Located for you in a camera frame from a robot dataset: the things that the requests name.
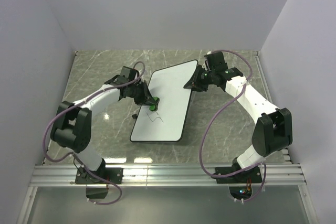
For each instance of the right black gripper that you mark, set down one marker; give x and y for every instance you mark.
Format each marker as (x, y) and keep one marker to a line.
(193, 83)

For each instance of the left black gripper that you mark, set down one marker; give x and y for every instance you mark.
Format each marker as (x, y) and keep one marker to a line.
(146, 98)

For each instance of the green whiteboard eraser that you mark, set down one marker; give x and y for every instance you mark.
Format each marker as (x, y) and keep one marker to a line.
(154, 106)

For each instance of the white whiteboard black frame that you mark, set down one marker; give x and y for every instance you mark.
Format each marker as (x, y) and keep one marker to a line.
(166, 124)

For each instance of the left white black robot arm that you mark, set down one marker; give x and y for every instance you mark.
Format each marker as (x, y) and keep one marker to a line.
(71, 127)

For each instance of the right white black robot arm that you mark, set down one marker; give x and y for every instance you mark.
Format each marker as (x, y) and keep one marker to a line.
(234, 83)

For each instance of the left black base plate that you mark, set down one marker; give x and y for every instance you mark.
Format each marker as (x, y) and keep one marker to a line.
(114, 175)

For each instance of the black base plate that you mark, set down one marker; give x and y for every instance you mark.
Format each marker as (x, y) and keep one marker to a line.
(253, 175)
(114, 175)

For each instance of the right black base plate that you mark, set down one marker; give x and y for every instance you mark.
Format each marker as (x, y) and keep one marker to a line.
(253, 175)

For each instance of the aluminium front rail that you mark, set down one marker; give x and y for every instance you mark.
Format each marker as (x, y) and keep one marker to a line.
(147, 175)

